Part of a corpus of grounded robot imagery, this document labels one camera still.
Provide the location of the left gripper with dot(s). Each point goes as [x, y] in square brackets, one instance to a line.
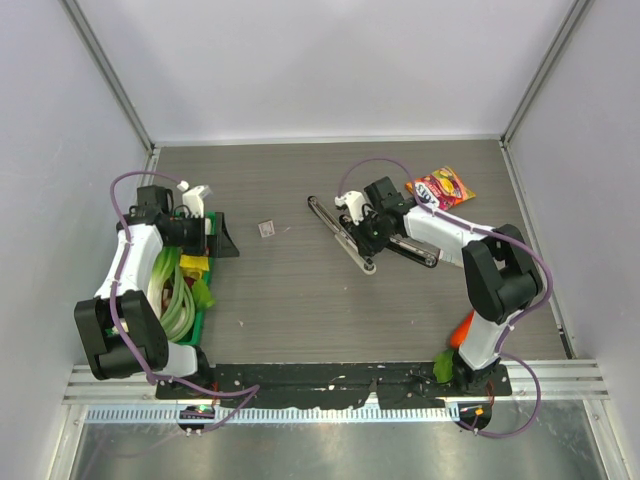
[220, 244]

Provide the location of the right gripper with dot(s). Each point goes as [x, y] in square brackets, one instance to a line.
[365, 245]

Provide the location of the red white staple box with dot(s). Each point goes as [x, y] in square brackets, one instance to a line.
[266, 229]

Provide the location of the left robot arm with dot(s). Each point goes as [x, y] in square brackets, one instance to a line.
[135, 322]

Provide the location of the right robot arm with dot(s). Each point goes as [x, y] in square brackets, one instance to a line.
[501, 277]

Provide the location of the yellow white toy cabbage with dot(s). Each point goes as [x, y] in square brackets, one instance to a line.
[194, 266]

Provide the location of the green plastic tray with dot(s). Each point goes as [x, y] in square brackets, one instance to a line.
[193, 336]

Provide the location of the green toy leaf sprig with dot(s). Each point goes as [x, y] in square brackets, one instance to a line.
[202, 296]

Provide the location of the orange candy bag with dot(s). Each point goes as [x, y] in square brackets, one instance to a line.
[443, 188]

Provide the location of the orange toy carrot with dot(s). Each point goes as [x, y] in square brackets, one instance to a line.
[459, 335]

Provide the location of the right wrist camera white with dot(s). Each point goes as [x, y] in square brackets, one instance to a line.
[356, 210]

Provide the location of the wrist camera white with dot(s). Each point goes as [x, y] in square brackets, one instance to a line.
[193, 198]
[356, 210]

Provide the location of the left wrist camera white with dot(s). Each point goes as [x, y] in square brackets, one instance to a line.
[193, 198]

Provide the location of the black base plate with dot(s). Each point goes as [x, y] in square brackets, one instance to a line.
[339, 386]

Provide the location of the white slotted cable duct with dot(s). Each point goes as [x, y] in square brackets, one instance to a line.
[178, 414]

